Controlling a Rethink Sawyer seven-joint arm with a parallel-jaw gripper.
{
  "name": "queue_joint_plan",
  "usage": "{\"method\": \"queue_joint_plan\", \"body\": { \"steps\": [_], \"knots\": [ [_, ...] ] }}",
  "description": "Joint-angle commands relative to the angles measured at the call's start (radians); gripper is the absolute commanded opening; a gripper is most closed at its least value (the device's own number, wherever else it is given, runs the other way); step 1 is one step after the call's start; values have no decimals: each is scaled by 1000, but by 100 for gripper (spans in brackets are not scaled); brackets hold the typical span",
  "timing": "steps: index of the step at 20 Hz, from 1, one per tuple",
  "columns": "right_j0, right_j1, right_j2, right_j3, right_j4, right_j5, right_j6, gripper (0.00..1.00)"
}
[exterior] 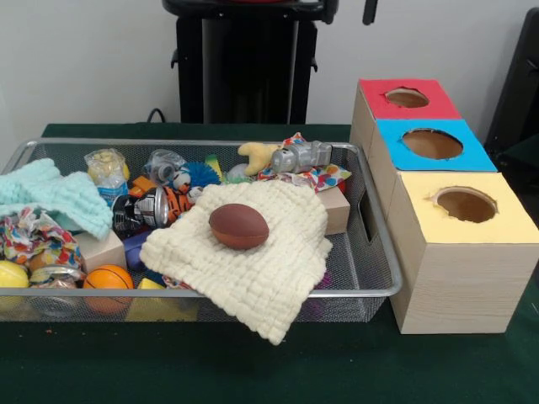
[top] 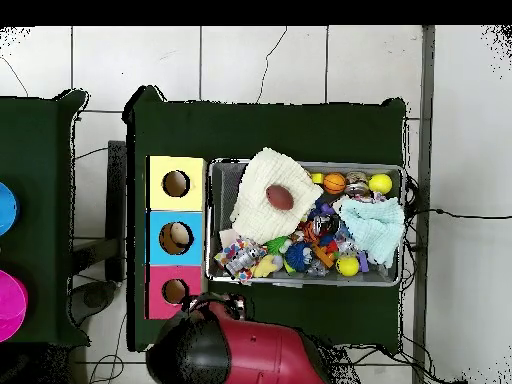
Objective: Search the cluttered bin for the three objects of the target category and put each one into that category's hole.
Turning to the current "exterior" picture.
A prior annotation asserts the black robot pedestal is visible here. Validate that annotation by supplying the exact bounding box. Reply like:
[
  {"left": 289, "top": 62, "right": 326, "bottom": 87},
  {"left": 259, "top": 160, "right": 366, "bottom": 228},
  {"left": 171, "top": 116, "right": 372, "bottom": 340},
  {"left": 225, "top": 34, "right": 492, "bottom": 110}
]
[{"left": 162, "top": 0, "right": 340, "bottom": 125}]

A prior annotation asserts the brown toy football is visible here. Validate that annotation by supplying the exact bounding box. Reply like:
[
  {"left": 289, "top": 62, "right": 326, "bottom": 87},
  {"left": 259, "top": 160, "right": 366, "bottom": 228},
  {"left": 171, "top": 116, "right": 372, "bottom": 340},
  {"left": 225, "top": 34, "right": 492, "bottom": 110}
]
[{"left": 208, "top": 203, "right": 270, "bottom": 251}]

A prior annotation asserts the black chair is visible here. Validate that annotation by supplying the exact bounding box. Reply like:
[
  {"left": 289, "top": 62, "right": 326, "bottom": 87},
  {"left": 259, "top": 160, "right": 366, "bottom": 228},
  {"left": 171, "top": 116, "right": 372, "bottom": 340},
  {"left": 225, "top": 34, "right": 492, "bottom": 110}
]
[{"left": 483, "top": 7, "right": 539, "bottom": 146}]

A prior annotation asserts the silver wire mesh bin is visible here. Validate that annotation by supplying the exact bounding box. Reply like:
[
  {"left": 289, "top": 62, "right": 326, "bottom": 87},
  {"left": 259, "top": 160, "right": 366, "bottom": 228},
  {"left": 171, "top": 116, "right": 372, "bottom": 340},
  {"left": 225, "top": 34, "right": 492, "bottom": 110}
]
[{"left": 0, "top": 137, "right": 403, "bottom": 324}]

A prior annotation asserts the dark green table cloth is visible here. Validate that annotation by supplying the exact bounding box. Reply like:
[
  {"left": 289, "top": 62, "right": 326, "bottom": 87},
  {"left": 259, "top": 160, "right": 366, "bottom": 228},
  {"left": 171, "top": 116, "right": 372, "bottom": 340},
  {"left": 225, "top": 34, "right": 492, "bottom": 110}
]
[
  {"left": 0, "top": 122, "right": 539, "bottom": 404},
  {"left": 498, "top": 133, "right": 539, "bottom": 174}
]

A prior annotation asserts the yellow foam ball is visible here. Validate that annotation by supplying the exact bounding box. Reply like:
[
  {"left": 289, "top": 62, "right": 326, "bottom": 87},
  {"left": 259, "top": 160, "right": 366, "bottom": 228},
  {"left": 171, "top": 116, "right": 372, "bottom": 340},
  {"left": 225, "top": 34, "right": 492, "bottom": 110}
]
[{"left": 0, "top": 259, "right": 30, "bottom": 312}]

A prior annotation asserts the crushed black drink can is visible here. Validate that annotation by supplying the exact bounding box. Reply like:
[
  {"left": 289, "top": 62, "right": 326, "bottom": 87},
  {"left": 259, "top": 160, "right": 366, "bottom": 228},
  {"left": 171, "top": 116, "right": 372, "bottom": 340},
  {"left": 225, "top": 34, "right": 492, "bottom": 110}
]
[{"left": 111, "top": 186, "right": 170, "bottom": 231}]

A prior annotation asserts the cream knitted cloth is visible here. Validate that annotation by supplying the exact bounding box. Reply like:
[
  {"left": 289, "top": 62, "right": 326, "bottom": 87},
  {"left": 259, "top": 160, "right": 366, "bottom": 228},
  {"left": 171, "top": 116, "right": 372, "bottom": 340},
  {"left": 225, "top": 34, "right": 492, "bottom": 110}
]
[{"left": 138, "top": 179, "right": 334, "bottom": 346}]

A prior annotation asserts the wooden box with three holes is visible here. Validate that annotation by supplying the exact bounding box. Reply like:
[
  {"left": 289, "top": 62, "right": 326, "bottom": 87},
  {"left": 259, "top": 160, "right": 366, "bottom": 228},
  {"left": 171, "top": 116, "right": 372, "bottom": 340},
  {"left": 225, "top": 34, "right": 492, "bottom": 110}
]
[{"left": 349, "top": 77, "right": 539, "bottom": 336}]

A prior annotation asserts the light blue knitted cloth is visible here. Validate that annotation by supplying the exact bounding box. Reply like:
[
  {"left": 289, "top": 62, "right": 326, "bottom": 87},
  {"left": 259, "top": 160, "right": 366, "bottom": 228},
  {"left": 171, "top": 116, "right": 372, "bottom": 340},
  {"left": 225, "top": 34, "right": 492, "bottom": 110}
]
[{"left": 0, "top": 157, "right": 114, "bottom": 241}]

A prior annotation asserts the orange toy basketball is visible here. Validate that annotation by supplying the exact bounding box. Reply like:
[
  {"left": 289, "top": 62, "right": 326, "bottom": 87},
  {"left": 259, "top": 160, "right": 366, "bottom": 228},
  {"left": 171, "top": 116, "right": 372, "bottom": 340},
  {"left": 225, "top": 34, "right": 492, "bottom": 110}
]
[{"left": 83, "top": 264, "right": 135, "bottom": 316}]

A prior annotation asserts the crushed clear plastic bottle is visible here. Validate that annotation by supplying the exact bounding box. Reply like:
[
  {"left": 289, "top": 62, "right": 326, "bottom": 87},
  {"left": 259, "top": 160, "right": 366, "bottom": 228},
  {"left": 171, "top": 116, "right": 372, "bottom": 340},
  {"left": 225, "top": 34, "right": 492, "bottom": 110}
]
[{"left": 83, "top": 147, "right": 131, "bottom": 207}]

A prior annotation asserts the yellow plush toy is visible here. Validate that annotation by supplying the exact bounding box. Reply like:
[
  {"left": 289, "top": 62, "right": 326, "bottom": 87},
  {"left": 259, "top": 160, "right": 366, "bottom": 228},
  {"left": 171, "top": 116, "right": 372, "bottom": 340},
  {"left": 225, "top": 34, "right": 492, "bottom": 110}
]
[{"left": 237, "top": 141, "right": 281, "bottom": 177}]

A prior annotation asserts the colourful dotted cloth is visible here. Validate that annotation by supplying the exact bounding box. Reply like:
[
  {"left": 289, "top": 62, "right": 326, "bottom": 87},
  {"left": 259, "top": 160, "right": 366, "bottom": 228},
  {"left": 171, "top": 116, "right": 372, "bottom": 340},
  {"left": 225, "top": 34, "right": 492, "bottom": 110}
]
[{"left": 257, "top": 132, "right": 353, "bottom": 194}]

